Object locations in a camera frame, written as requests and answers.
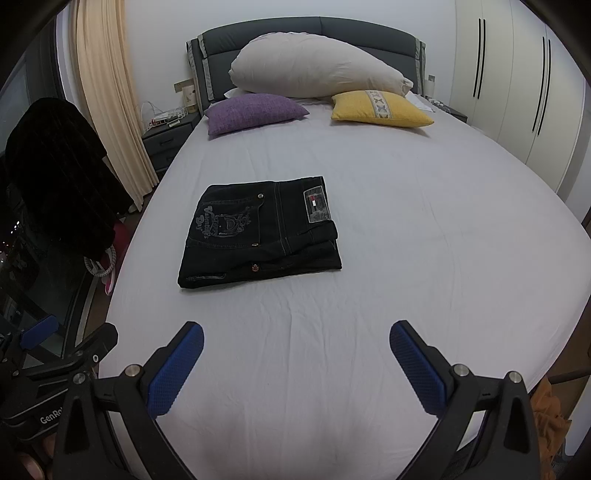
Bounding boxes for cream curtain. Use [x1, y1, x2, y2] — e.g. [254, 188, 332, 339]
[74, 0, 160, 210]

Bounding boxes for bed with white sheet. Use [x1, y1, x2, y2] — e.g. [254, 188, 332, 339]
[99, 106, 587, 480]

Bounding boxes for person's left hand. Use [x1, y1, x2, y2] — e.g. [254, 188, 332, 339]
[16, 431, 58, 480]

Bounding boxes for black hanging garment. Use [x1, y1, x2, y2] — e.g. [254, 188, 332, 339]
[4, 97, 134, 259]

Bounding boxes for grey padded headboard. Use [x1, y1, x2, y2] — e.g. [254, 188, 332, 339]
[186, 16, 428, 116]

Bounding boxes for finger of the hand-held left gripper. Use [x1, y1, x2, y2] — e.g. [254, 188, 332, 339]
[28, 323, 119, 374]
[9, 315, 58, 358]

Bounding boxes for beige upright card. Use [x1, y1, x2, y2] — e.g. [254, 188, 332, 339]
[174, 78, 200, 115]

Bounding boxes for orange cloth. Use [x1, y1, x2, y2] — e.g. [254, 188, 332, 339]
[531, 376, 573, 462]

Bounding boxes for pink plastic object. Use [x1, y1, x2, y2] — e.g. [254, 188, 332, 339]
[104, 222, 132, 296]

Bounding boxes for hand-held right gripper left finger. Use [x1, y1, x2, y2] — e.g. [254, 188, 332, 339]
[51, 320, 206, 480]

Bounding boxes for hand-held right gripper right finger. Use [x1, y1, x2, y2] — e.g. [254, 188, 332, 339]
[389, 320, 541, 480]

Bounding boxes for grey nightstand with drawers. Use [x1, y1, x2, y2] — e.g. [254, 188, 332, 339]
[141, 113, 201, 185]

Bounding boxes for white and red small items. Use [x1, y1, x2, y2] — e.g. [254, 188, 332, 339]
[139, 102, 195, 128]

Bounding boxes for purple pillow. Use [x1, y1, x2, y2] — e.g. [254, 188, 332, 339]
[204, 93, 310, 137]

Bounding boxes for large white pillow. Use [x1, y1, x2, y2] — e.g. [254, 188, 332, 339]
[229, 31, 415, 99]

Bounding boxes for white wardrobe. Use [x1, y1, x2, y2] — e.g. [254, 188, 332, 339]
[455, 0, 591, 222]

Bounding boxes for black denim pants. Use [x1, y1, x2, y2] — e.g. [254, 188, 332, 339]
[177, 175, 343, 290]

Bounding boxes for yellow pillow with patterned band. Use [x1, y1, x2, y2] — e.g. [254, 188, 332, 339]
[331, 90, 435, 128]

